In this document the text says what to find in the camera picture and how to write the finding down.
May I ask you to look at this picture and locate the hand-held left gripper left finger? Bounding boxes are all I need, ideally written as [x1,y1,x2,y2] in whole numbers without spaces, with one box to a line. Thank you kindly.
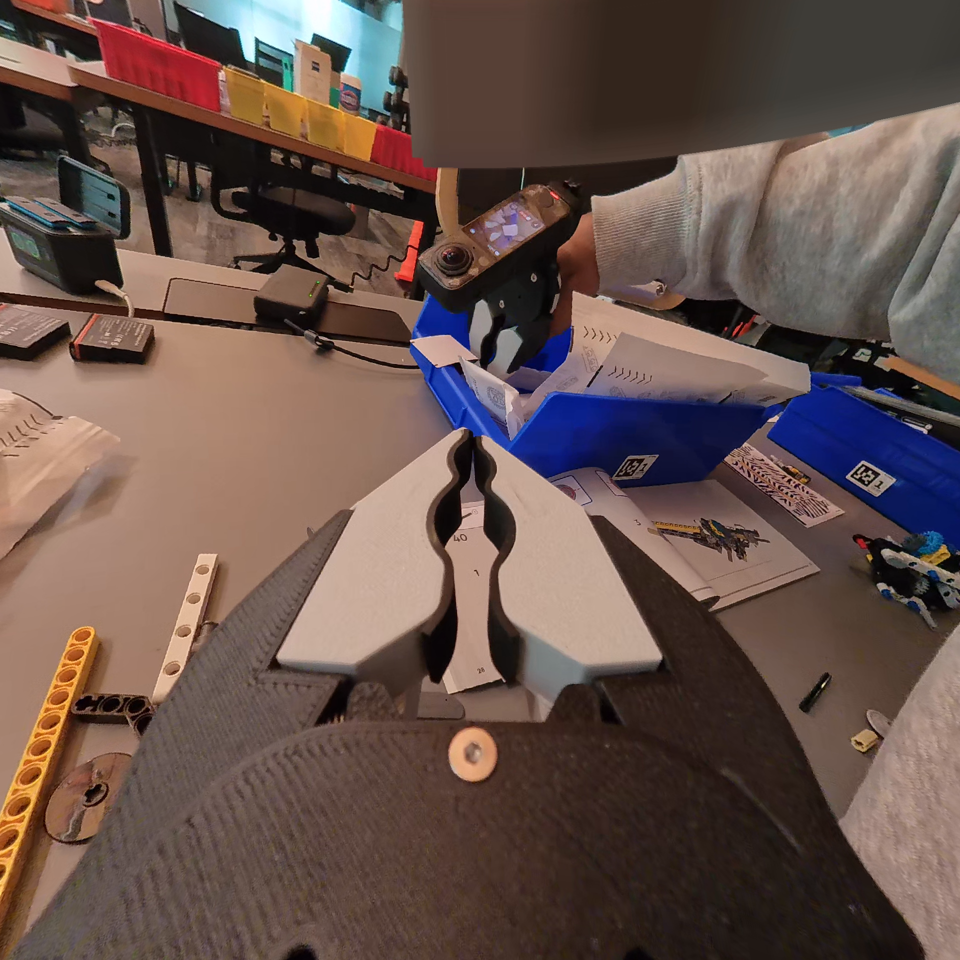
[275,428,477,696]

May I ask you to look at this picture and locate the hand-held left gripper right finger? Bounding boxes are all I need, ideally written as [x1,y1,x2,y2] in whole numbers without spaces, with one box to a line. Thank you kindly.
[474,433,666,704]

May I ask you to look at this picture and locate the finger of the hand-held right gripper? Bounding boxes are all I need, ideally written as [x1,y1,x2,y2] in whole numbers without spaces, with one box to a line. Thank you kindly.
[468,303,502,369]
[498,318,554,376]

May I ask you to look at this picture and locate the blue storage bin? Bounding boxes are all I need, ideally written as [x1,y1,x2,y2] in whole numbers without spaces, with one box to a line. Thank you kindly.
[409,291,813,490]
[765,371,960,528]

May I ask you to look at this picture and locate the heap of white paper bags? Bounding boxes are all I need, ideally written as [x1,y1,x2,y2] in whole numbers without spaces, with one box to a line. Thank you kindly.
[416,294,813,444]

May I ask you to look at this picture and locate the large printed paper lego bag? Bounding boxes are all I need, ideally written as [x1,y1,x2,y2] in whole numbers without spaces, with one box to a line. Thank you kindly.
[0,387,123,561]

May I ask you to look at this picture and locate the person's right forearm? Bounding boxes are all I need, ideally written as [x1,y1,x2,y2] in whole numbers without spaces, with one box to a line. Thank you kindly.
[590,101,960,363]

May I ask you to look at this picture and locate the lego instruction booklet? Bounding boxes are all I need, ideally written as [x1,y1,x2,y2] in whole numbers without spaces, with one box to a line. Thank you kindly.
[442,463,821,696]

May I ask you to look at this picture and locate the long white lego beam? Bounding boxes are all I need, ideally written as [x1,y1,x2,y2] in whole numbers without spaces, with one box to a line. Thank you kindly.
[151,552,221,706]

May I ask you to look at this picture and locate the partly built lego model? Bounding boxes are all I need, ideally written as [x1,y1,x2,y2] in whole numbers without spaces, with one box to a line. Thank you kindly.
[852,530,960,631]

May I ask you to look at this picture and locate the long yellow lego beam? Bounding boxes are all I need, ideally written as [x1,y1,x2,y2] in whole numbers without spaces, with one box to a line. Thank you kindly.
[0,626,101,912]

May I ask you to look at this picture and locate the black lego disc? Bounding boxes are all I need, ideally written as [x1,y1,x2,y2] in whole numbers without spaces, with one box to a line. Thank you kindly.
[42,751,134,846]

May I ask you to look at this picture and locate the person's right hand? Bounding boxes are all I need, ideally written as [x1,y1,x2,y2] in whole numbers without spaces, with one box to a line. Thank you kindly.
[555,212,603,320]

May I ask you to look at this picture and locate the red storage bin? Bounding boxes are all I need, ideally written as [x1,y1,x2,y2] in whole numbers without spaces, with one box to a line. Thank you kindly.
[370,123,440,183]
[87,16,225,114]

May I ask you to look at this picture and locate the black power adapter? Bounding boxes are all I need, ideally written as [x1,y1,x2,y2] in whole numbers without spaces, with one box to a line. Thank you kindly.
[252,267,332,321]

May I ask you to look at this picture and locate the black office chair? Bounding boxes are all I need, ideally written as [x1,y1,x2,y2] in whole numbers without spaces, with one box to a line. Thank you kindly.
[208,142,359,276]

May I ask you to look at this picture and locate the yellow storage bin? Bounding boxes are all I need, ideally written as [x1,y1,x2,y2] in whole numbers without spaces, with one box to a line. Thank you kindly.
[341,112,378,162]
[262,81,310,138]
[303,97,350,151]
[221,66,269,126]

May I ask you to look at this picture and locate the dumbbell rack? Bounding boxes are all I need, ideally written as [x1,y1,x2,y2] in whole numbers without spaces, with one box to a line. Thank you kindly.
[381,65,414,129]

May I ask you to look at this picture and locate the zebra striped sticker sheet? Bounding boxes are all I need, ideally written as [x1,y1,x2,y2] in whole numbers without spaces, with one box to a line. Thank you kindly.
[722,442,846,528]

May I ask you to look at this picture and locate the white carton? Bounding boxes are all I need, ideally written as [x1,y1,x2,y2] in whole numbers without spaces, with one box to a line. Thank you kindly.
[292,37,333,102]

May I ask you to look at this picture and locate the black battery charger case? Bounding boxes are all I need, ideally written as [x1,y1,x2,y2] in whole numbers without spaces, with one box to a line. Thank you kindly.
[0,154,134,296]

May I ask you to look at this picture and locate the black adapter cable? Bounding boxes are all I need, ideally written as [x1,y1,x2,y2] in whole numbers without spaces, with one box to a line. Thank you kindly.
[283,318,423,371]

